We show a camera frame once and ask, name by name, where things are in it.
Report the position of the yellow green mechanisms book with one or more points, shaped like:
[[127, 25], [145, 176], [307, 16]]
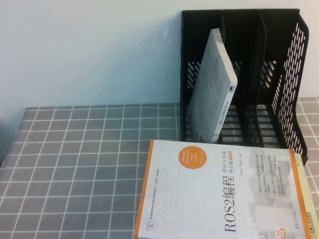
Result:
[[307, 199]]

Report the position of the white orange ROS2 book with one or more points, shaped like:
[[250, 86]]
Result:
[[199, 199]]

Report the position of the black plastic book stand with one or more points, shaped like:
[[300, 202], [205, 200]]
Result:
[[239, 37]]

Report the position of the thin grey white book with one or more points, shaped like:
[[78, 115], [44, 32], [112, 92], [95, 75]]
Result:
[[214, 87]]

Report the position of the grey checked tablecloth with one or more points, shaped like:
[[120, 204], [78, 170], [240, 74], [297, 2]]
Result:
[[74, 161]]

